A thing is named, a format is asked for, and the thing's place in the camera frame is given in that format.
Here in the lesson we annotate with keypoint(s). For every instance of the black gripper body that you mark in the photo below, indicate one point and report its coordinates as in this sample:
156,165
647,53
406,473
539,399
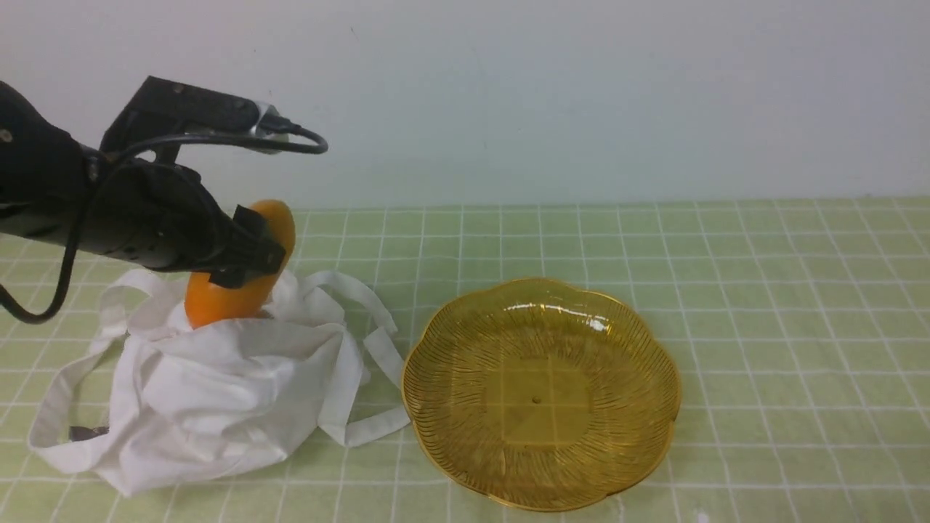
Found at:
156,215

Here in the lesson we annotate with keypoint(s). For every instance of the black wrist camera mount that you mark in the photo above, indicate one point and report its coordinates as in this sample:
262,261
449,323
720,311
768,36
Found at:
161,107

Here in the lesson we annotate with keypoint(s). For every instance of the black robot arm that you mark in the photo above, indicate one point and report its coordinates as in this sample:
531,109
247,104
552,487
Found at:
44,171

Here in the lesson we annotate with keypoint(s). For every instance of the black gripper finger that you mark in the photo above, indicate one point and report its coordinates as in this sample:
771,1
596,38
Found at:
252,245

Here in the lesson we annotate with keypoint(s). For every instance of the orange mango fruit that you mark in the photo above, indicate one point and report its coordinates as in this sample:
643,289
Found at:
205,303

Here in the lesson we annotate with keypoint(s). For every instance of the amber ribbed plastic plate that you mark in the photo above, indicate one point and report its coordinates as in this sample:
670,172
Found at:
540,395

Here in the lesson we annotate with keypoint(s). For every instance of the white cloth bag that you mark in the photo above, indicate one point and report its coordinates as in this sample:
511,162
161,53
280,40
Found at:
196,404

